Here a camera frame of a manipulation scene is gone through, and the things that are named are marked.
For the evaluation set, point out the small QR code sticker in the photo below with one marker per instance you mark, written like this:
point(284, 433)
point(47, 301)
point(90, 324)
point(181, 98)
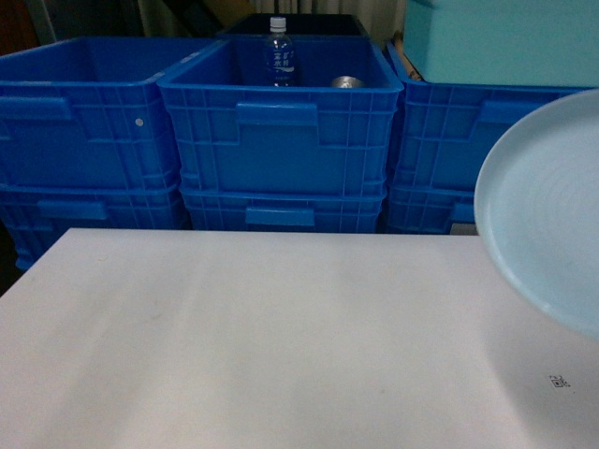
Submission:
point(558, 381)

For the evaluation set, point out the clear water bottle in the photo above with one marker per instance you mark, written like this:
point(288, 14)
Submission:
point(279, 55)

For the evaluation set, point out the blue crate bottom left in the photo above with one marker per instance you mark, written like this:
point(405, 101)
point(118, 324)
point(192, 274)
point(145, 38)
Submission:
point(36, 218)

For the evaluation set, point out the blue crate bottom right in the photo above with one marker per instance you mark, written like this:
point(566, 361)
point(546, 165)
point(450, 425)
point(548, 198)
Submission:
point(415, 210)

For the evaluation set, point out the teal foam box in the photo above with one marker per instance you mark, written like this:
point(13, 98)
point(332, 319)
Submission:
point(519, 43)

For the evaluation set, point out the blue crate top right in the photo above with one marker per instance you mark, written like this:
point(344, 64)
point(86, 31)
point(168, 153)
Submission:
point(442, 133)

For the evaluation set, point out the blue crate bottom middle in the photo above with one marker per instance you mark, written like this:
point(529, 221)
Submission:
point(236, 211)

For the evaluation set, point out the silver metal can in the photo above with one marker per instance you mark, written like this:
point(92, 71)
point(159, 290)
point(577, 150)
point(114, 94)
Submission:
point(347, 82)

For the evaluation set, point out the blue crate top middle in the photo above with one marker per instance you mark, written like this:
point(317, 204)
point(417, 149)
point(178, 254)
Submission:
point(237, 133)

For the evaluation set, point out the blue crate top left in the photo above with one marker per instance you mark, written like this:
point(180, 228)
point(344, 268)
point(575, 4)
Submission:
point(88, 113)

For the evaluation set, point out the light blue oval tray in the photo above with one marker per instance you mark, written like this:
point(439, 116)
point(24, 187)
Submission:
point(536, 209)

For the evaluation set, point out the blue crate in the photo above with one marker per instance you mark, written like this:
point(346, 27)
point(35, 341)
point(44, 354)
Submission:
point(236, 211)
point(415, 210)
point(36, 218)
point(237, 133)
point(88, 113)
point(442, 133)

